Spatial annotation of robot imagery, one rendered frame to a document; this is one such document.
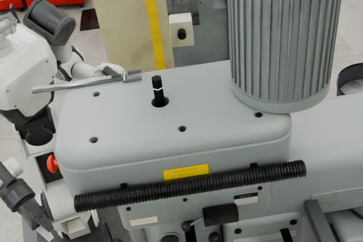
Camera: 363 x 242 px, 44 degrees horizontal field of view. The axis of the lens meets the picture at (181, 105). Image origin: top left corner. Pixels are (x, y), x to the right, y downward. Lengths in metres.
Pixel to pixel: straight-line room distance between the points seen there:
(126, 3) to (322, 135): 1.88
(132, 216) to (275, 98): 0.40
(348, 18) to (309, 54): 4.34
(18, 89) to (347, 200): 1.04
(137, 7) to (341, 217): 1.90
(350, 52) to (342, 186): 3.57
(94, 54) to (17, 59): 3.30
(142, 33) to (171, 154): 2.01
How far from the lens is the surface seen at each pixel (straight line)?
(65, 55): 1.81
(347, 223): 1.18
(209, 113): 0.88
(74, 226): 2.23
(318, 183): 1.03
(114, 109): 0.92
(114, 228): 2.39
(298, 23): 0.77
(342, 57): 4.49
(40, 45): 1.56
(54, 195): 1.92
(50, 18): 1.63
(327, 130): 1.04
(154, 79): 0.88
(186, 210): 0.99
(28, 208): 1.49
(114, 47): 2.85
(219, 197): 0.97
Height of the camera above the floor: 2.46
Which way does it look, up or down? 39 degrees down
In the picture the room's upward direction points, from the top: 7 degrees counter-clockwise
